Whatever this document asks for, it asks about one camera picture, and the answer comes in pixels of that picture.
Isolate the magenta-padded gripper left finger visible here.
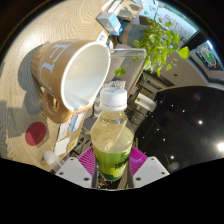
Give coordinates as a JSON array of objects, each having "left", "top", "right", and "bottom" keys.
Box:
[{"left": 54, "top": 146, "right": 100, "bottom": 189}]

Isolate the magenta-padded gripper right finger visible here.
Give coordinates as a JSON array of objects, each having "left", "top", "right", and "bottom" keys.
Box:
[{"left": 125, "top": 146, "right": 171, "bottom": 189}]

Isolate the clear green-labelled drink bottle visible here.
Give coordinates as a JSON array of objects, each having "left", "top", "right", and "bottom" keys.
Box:
[{"left": 89, "top": 87, "right": 135, "bottom": 183}]

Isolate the flat round red coaster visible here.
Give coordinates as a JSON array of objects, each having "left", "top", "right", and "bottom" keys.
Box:
[{"left": 24, "top": 121, "right": 48, "bottom": 147}]

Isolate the group of ceiling lights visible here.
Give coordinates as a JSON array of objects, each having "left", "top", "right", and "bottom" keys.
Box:
[{"left": 166, "top": 116, "right": 224, "bottom": 168}]

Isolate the tan ceramic mug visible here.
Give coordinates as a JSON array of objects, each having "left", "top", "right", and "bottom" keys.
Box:
[{"left": 30, "top": 39, "right": 112, "bottom": 125}]

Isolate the clear drinking glass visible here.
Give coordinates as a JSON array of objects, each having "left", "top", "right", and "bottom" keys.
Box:
[{"left": 109, "top": 48, "right": 148, "bottom": 61}]

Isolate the colourful window poster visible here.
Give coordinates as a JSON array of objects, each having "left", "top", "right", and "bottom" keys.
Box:
[{"left": 189, "top": 39, "right": 224, "bottom": 84}]

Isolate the green potted plant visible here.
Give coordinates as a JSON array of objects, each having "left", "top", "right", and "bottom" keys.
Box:
[{"left": 114, "top": 18, "right": 191, "bottom": 78}]

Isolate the tan printed table sign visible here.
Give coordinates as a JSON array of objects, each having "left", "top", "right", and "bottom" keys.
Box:
[{"left": 116, "top": 0, "right": 143, "bottom": 19}]

